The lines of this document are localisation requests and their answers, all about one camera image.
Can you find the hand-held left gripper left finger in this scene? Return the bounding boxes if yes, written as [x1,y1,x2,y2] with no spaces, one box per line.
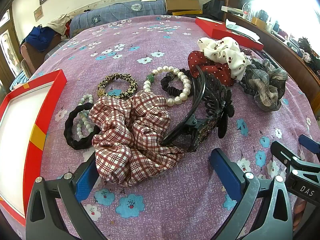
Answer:
[26,152,108,240]

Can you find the pale green bead bracelet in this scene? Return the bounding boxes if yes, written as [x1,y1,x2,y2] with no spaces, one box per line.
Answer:
[75,94,95,142]

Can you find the grey sheer scrunchie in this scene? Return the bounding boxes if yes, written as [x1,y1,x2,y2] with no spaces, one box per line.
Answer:
[239,59,288,112]

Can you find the brown cardboard box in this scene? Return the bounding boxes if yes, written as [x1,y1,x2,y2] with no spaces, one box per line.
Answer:
[165,0,202,15]

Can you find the white cherry print scrunchie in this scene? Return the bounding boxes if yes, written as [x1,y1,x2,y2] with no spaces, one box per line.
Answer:
[198,37,252,82]

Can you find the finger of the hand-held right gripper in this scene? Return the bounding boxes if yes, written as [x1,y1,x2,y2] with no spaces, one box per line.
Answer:
[299,134,320,156]
[271,141,320,173]

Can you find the brown armchair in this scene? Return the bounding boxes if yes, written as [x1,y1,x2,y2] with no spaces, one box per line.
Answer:
[20,40,50,78]

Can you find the black flower hair claw clip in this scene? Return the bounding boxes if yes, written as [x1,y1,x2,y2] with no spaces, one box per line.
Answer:
[162,65,235,153]

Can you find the white papers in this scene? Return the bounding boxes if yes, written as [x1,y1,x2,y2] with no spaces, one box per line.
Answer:
[225,19,260,40]

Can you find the long white box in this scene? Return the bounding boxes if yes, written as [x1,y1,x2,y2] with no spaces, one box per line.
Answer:
[221,6,244,14]

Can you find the black bag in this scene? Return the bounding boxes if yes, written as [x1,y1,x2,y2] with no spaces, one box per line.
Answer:
[202,0,225,19]

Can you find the red cardboard box lid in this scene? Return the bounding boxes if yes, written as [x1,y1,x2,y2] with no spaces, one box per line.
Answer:
[195,17,264,51]

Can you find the leopard print scrunchie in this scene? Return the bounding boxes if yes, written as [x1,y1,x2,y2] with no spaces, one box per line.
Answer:
[97,73,138,99]

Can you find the white pearl bracelet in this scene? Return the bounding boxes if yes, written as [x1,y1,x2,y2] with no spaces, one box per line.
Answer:
[143,66,192,107]

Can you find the blue garment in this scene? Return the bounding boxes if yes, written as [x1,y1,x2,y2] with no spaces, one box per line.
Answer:
[21,26,62,52]

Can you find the flat yellow box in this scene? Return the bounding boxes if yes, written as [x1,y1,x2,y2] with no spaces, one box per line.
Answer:
[172,10,203,16]

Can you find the red cardboard box white inside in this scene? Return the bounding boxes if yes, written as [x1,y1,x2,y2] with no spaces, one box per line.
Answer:
[0,69,68,227]

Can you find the blue plaid quilt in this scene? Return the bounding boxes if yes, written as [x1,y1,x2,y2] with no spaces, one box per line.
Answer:
[69,0,167,38]

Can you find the red dotted scrunchie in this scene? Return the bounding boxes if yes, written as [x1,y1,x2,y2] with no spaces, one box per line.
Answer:
[187,50,238,87]

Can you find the dark maroon hair tie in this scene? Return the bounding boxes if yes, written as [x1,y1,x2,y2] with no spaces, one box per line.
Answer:
[239,47,257,58]

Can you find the wooden bed footboard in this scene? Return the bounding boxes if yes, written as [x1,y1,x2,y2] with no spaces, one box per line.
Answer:
[225,12,320,110]

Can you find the black braided hair tie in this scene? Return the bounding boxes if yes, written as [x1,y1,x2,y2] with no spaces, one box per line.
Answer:
[64,102,100,150]

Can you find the red plaid scrunchie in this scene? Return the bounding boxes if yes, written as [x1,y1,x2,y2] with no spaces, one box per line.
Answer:
[89,90,185,187]

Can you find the small black scrunchie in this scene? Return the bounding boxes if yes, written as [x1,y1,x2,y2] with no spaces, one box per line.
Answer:
[160,68,193,98]

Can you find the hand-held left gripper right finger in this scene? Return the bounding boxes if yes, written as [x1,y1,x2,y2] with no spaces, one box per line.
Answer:
[209,148,295,240]

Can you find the purple floral bedsheet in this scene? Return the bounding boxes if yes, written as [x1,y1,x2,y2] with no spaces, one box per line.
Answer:
[10,15,320,240]

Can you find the beige garment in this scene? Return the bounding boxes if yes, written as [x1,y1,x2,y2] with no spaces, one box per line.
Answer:
[47,15,73,35]

